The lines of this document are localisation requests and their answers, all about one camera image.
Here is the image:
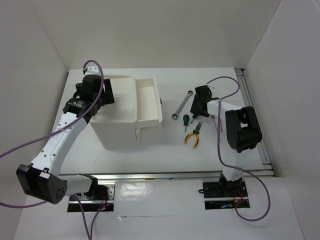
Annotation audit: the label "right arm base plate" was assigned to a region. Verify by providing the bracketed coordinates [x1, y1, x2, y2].
[198, 181, 250, 210]

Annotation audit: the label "green stubby screwdriver orange cap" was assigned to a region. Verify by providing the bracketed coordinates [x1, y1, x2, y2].
[183, 114, 190, 132]

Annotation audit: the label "white top drawer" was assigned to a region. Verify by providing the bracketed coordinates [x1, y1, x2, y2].
[135, 78, 163, 128]

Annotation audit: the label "white drawer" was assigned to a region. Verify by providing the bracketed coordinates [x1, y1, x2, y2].
[135, 78, 163, 128]
[135, 128, 141, 142]

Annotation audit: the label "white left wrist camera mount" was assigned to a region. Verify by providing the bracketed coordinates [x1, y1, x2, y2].
[82, 65, 100, 76]

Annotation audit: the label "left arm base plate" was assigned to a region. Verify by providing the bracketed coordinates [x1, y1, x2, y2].
[66, 180, 116, 213]

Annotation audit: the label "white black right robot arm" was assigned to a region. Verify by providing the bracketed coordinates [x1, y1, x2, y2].
[190, 85, 262, 198]

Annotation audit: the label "white drawer cabinet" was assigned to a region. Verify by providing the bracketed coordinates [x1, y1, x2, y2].
[90, 75, 141, 150]

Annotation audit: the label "white middle drawer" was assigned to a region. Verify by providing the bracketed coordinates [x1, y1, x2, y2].
[135, 128, 141, 142]

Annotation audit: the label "aluminium front rail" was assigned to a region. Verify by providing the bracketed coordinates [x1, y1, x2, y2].
[59, 170, 223, 183]

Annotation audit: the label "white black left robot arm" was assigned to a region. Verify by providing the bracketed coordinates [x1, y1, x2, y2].
[16, 74, 115, 205]

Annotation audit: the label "red handle long screwdriver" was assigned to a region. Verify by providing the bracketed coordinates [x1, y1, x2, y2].
[211, 115, 223, 143]

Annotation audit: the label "large silver ratchet wrench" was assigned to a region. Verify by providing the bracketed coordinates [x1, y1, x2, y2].
[171, 90, 194, 120]

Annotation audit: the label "yellow black needle-nose pliers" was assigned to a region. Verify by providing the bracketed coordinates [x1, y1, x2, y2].
[183, 121, 203, 149]

